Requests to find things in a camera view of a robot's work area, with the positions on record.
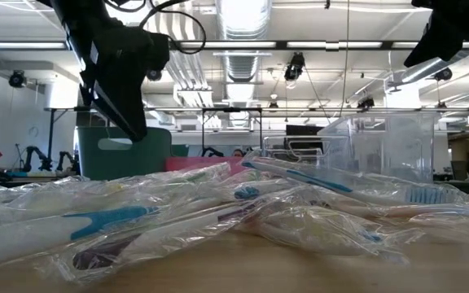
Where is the clear plastic bin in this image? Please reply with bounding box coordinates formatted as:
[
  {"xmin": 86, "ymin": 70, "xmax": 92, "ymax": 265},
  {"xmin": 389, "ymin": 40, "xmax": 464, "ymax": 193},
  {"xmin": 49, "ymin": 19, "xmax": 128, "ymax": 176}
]
[{"xmin": 261, "ymin": 134, "xmax": 352, "ymax": 172}]

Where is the black metal rack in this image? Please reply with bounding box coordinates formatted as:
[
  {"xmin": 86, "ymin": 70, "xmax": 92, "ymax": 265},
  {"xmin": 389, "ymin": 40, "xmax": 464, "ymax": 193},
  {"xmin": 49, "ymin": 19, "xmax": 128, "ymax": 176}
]
[{"xmin": 45, "ymin": 106, "xmax": 264, "ymax": 160}]

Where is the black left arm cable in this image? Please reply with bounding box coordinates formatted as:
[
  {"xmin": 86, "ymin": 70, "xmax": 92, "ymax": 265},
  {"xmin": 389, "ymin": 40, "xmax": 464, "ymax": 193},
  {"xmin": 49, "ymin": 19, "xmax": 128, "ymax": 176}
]
[{"xmin": 103, "ymin": 0, "xmax": 208, "ymax": 56}]

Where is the black monitor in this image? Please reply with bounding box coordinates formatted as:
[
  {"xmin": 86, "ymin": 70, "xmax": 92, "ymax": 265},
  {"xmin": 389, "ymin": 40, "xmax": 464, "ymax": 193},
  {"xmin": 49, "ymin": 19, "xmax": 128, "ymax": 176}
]
[{"xmin": 286, "ymin": 125, "xmax": 324, "ymax": 151}]

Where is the black overhead frame bar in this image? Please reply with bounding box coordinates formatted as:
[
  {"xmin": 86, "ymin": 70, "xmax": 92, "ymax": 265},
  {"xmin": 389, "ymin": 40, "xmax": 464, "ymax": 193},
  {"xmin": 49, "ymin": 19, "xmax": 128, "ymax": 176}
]
[{"xmin": 0, "ymin": 39, "xmax": 469, "ymax": 51}]

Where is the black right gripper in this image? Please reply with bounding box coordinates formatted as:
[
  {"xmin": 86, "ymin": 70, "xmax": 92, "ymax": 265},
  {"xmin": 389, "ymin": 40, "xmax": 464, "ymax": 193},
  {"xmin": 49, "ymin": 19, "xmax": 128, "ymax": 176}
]
[{"xmin": 404, "ymin": 0, "xmax": 469, "ymax": 66}]

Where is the orange white wrapped toothbrush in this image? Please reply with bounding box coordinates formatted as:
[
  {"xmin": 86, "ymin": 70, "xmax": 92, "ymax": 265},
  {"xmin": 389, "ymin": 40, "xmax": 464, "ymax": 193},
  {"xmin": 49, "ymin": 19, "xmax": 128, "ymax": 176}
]
[{"xmin": 384, "ymin": 204, "xmax": 469, "ymax": 220}]

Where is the silver ventilation duct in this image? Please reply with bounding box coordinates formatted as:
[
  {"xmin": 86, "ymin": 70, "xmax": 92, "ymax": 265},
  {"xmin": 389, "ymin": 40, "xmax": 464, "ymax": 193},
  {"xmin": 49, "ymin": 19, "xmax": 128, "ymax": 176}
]
[{"xmin": 216, "ymin": 0, "xmax": 273, "ymax": 128}]

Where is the pink plastic bin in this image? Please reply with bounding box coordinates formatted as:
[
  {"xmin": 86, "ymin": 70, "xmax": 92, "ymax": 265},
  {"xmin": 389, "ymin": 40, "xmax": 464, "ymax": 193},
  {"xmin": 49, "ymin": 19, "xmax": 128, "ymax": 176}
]
[{"xmin": 164, "ymin": 156, "xmax": 256, "ymax": 174}]

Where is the frosted clear plastic tub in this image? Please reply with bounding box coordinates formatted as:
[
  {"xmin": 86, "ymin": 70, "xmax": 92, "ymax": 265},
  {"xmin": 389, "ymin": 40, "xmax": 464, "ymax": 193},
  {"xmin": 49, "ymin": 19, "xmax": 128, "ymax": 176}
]
[{"xmin": 318, "ymin": 112, "xmax": 441, "ymax": 184}]

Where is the thin hanging cable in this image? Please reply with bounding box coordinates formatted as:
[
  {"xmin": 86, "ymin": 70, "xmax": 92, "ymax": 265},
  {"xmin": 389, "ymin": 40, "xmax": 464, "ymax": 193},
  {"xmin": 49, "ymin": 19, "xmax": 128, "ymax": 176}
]
[{"xmin": 341, "ymin": 0, "xmax": 350, "ymax": 119}]

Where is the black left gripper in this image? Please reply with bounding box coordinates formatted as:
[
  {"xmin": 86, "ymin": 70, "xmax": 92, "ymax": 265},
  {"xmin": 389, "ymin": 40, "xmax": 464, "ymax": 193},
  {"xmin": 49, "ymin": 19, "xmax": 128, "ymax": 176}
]
[{"xmin": 49, "ymin": 0, "xmax": 154, "ymax": 142}]

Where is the purple white wrapped toothbrush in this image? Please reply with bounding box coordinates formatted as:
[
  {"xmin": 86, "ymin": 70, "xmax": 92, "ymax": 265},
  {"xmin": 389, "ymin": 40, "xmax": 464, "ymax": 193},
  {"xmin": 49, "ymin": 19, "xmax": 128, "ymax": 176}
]
[{"xmin": 71, "ymin": 195, "xmax": 268, "ymax": 272}]

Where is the green plastic bin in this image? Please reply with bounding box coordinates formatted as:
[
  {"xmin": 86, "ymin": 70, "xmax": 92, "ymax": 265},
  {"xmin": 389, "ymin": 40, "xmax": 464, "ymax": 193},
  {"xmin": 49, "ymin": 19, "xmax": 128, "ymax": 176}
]
[{"xmin": 75, "ymin": 125, "xmax": 173, "ymax": 181}]

